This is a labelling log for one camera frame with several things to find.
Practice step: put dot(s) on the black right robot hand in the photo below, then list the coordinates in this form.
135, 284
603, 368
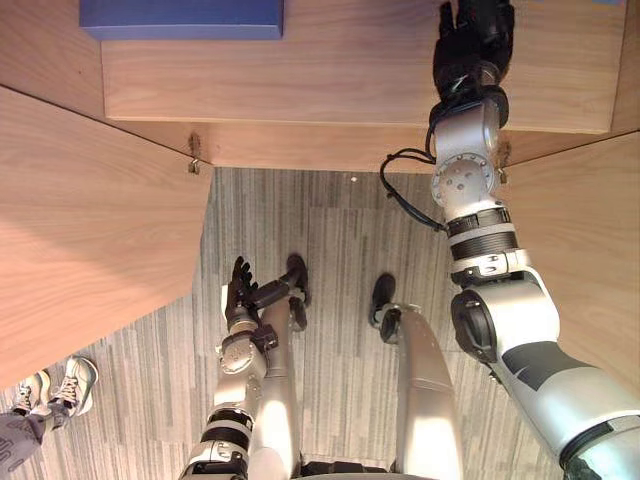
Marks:
457, 55

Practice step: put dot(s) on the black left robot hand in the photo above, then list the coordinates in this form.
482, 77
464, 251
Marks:
236, 305

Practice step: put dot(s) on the light wooden cabinet door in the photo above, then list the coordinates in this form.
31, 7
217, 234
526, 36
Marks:
95, 225
580, 240

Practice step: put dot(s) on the light wooden cabinet body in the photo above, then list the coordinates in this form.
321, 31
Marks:
300, 85

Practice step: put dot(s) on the person's leg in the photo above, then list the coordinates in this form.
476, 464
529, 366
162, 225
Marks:
20, 440

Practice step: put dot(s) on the dark robot torso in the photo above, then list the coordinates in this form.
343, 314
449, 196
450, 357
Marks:
345, 470

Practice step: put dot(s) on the silver left robot leg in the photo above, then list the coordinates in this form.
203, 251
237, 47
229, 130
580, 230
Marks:
280, 390

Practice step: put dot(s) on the blue folder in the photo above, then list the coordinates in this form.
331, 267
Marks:
180, 17

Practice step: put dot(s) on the silver right robot leg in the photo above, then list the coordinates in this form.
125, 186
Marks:
425, 390

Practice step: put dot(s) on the silver robot leg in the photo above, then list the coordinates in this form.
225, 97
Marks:
425, 390
280, 390

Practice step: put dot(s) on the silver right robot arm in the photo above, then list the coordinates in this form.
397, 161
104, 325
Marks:
520, 320

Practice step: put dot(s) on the person's foot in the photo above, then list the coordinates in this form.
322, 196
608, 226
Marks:
77, 382
30, 392

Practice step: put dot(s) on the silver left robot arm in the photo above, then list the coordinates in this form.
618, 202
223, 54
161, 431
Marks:
237, 380

